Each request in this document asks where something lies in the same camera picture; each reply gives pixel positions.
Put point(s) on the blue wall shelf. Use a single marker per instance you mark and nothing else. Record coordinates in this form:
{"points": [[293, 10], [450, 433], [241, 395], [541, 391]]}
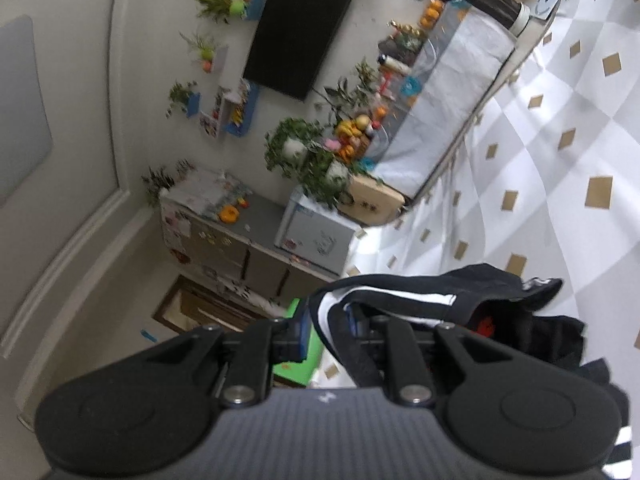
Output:
{"points": [[247, 110]]}

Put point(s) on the pile of oranges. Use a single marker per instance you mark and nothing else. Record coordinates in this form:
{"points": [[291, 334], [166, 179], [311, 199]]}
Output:
{"points": [[431, 15]]}

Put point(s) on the grey top wooden cabinet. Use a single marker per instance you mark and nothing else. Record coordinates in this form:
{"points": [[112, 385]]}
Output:
{"points": [[260, 220]]}

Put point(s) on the orange pumpkin toy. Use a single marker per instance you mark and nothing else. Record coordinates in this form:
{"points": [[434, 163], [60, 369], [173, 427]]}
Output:
{"points": [[230, 215]]}

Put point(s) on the cardboard box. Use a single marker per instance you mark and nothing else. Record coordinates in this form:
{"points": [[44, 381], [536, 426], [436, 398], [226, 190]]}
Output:
{"points": [[372, 202]]}

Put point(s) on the fruit basket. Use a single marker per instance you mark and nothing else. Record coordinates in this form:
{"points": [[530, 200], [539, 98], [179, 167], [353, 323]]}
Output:
{"points": [[350, 130]]}

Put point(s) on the black t-shirt red print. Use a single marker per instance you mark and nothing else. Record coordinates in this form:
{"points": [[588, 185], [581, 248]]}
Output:
{"points": [[500, 300]]}

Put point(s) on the small plant on blue shelf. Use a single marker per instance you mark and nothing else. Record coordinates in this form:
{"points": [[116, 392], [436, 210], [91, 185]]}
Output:
{"points": [[215, 5], [182, 95]]}

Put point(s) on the white bottle dark cap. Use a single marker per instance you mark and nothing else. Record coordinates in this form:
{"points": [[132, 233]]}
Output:
{"points": [[395, 64]]}

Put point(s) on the black wall television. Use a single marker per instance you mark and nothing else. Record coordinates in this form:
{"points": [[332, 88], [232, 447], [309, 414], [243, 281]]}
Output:
{"points": [[295, 35]]}

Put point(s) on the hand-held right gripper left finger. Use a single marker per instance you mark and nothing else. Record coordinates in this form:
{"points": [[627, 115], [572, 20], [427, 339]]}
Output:
{"points": [[302, 330]]}

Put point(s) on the leafy potted plant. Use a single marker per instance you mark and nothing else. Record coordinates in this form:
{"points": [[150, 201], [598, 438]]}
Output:
{"points": [[345, 92]]}

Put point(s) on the green stool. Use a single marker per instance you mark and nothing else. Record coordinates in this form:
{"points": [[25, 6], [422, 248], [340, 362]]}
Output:
{"points": [[295, 372]]}

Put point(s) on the blue round toy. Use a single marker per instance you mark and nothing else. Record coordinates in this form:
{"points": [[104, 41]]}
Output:
{"points": [[411, 87]]}

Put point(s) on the small plant on white shelf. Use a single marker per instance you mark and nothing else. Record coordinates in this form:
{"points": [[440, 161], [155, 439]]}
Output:
{"points": [[205, 50]]}

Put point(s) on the round blue white disc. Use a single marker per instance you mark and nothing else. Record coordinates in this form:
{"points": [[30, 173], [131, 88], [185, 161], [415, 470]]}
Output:
{"points": [[547, 2]]}

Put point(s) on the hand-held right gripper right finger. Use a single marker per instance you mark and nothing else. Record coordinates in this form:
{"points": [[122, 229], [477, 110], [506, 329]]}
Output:
{"points": [[356, 322]]}

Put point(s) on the low table marble cover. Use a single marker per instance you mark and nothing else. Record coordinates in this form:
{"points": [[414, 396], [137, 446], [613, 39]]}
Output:
{"points": [[450, 100]]}

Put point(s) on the hanging green potted plant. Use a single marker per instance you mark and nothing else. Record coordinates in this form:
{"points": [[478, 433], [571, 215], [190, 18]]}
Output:
{"points": [[295, 147], [337, 172]]}

